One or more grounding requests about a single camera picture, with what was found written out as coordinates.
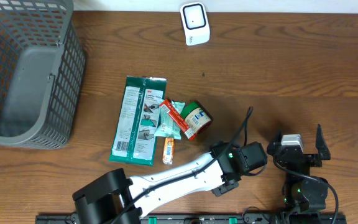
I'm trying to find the red white packet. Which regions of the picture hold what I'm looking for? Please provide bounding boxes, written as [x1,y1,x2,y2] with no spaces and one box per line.
[160,100,196,141]

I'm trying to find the orange juice carton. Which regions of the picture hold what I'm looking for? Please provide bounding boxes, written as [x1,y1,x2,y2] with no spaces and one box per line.
[162,138,175,165]

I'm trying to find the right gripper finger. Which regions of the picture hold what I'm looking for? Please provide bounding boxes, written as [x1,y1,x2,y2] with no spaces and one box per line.
[267,130,282,156]
[315,124,330,155]

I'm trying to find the green sponge pack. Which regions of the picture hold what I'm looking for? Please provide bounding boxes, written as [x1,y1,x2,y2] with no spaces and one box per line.
[109,77,167,166]

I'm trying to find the green lid jar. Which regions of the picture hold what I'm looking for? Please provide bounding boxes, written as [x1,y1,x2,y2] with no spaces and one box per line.
[180,101,213,134]

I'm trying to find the teal white snack pouch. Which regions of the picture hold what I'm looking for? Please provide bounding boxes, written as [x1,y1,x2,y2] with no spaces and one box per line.
[154,105,181,140]

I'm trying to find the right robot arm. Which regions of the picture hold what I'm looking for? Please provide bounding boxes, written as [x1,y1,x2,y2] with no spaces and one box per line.
[267,125,331,223]

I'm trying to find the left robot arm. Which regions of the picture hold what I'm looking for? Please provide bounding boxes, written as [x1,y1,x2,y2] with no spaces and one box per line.
[73,142,244,223]

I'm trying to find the white barcode scanner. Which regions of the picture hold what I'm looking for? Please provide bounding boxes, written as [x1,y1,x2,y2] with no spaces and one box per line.
[180,2,211,46]

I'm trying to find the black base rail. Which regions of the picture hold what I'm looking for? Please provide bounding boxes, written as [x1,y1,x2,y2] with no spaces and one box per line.
[35,213,347,224]

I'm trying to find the grey plastic mesh basket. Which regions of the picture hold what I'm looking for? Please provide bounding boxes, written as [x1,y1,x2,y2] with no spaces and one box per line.
[0,0,86,149]

